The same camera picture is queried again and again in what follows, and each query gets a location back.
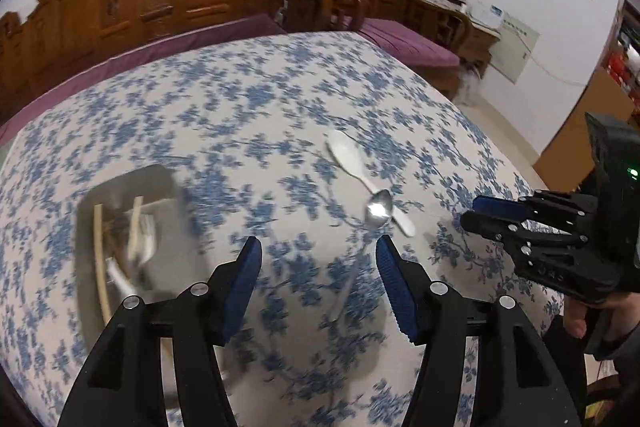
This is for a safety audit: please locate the rectangular metal tray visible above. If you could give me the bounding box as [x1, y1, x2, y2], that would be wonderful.
[77, 164, 236, 350]

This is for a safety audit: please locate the person's right hand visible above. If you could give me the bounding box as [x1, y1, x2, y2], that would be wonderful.
[562, 292, 640, 360]

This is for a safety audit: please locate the person's right forearm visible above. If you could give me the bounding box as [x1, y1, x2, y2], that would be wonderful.
[600, 322, 640, 380]

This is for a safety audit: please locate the long purple seat cushion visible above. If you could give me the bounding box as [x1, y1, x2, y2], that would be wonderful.
[0, 14, 287, 142]

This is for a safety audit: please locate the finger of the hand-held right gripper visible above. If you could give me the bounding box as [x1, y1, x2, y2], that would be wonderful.
[472, 191, 599, 221]
[460, 213, 592, 259]

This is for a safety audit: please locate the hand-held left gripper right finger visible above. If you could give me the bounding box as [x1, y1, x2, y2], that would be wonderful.
[376, 235, 583, 427]

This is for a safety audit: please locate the wooden side table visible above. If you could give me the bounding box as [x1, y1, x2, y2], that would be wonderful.
[402, 0, 501, 68]

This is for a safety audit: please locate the short purple seat cushion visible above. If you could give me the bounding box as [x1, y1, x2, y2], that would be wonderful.
[360, 18, 461, 68]

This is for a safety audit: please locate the white wall cabinet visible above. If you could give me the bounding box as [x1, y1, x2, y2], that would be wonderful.
[490, 24, 541, 86]

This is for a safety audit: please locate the metal spoon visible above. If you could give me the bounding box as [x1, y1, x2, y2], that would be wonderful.
[327, 189, 393, 323]

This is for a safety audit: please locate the white rice spoon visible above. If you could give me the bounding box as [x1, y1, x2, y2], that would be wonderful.
[326, 129, 417, 238]

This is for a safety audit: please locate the blue floral tablecloth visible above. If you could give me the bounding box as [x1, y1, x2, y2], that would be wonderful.
[0, 31, 566, 427]

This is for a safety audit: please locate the light bamboo chopstick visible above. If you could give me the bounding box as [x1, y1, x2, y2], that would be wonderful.
[94, 203, 114, 324]
[127, 196, 146, 264]

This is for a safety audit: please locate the white plastic ladle spoon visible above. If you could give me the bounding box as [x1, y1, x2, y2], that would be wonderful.
[106, 257, 140, 297]

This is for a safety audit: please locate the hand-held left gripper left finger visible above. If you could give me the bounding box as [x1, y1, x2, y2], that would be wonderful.
[57, 235, 263, 427]

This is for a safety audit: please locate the white plastic fork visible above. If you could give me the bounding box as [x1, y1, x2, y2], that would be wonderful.
[139, 213, 160, 267]

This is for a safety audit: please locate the white cardboard box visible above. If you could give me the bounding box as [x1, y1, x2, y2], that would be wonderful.
[470, 2, 506, 30]

